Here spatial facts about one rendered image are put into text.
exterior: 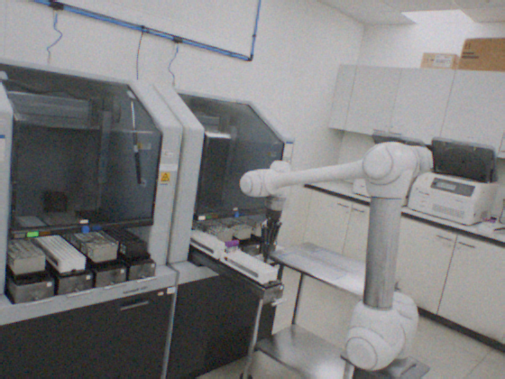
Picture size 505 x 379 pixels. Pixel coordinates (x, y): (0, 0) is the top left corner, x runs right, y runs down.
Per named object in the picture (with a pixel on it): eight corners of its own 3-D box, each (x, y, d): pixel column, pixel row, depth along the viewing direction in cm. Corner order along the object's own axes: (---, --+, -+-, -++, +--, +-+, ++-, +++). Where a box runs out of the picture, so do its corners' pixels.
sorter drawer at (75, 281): (4, 239, 210) (5, 223, 208) (34, 236, 220) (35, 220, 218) (61, 300, 161) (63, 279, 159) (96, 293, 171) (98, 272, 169)
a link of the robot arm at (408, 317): (416, 349, 163) (428, 298, 159) (399, 367, 149) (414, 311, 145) (376, 331, 172) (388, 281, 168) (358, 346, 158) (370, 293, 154)
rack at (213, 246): (181, 242, 228) (183, 231, 227) (196, 239, 235) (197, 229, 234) (216, 261, 208) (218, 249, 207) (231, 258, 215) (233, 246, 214)
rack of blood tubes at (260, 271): (218, 263, 207) (220, 251, 206) (233, 259, 214) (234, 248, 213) (261, 286, 187) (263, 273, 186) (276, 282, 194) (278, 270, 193)
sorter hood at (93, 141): (-25, 203, 187) (-21, 58, 175) (103, 198, 231) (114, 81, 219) (10, 240, 153) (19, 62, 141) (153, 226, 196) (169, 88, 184)
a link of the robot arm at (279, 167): (273, 191, 193) (256, 193, 183) (279, 159, 191) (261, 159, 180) (292, 198, 187) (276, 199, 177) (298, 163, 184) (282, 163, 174)
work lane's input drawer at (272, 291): (173, 252, 230) (175, 236, 229) (193, 248, 240) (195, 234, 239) (269, 309, 181) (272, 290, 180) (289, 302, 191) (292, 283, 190)
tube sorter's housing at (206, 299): (78, 313, 290) (99, 76, 260) (178, 289, 350) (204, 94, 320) (163, 402, 219) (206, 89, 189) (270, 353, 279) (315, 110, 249)
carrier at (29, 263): (43, 268, 167) (44, 254, 166) (45, 270, 166) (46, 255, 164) (11, 272, 158) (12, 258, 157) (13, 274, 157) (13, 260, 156)
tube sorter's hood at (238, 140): (143, 196, 249) (156, 87, 237) (220, 192, 292) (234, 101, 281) (197, 221, 214) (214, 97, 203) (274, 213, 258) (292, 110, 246)
